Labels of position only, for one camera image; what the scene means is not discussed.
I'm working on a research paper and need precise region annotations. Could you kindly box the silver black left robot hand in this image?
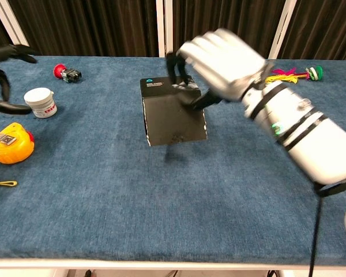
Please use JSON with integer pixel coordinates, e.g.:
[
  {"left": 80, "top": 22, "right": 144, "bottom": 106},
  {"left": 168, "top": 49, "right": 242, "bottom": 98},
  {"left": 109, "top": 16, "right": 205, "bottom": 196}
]
[{"left": 0, "top": 43, "right": 39, "bottom": 115}]

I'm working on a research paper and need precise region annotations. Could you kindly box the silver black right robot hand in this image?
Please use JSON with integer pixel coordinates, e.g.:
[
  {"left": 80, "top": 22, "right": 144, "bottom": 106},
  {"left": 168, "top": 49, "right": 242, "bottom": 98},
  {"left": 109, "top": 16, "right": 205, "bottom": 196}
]
[{"left": 166, "top": 28, "right": 274, "bottom": 112}]

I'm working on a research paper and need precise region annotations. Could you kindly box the black foldable cardboard box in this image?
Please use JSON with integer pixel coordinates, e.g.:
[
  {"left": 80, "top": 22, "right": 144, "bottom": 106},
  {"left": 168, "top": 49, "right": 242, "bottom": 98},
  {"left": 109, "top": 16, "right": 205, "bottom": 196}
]
[{"left": 140, "top": 74, "right": 208, "bottom": 147}]

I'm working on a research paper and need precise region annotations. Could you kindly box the white plastic jar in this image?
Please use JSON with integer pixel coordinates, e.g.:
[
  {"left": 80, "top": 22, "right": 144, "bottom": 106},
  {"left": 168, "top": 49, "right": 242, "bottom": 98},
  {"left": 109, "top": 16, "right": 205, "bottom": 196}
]
[{"left": 23, "top": 87, "right": 58, "bottom": 119}]

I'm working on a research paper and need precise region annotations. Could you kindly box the yellow tape measure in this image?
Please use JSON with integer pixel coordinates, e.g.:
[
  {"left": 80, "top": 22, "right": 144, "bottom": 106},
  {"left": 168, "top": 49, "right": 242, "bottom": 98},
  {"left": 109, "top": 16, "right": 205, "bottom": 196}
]
[{"left": 0, "top": 122, "right": 35, "bottom": 188}]

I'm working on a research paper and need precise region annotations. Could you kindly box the yellow pink feather shuttlecock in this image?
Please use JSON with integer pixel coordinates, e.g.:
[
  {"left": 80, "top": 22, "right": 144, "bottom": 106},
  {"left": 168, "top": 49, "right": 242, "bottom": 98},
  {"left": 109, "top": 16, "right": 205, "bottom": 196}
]
[{"left": 265, "top": 65, "right": 324, "bottom": 85}]

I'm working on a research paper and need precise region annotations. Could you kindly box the red and grey toy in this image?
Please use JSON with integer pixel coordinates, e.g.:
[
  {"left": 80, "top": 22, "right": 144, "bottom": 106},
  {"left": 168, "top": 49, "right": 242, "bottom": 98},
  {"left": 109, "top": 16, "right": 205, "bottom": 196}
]
[{"left": 52, "top": 63, "right": 82, "bottom": 84}]

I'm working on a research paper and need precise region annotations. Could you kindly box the blue felt table mat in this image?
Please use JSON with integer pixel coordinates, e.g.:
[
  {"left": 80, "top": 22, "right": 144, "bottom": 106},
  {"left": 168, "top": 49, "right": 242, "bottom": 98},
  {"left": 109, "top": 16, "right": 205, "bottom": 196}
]
[{"left": 0, "top": 54, "right": 346, "bottom": 265}]

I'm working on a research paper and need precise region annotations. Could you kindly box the white metal partition post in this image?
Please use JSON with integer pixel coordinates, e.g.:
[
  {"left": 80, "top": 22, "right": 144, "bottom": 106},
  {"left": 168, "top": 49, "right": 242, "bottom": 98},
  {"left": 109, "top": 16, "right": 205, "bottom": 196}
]
[
  {"left": 269, "top": 0, "right": 298, "bottom": 60},
  {"left": 0, "top": 0, "right": 35, "bottom": 56},
  {"left": 155, "top": 0, "right": 174, "bottom": 58}
]

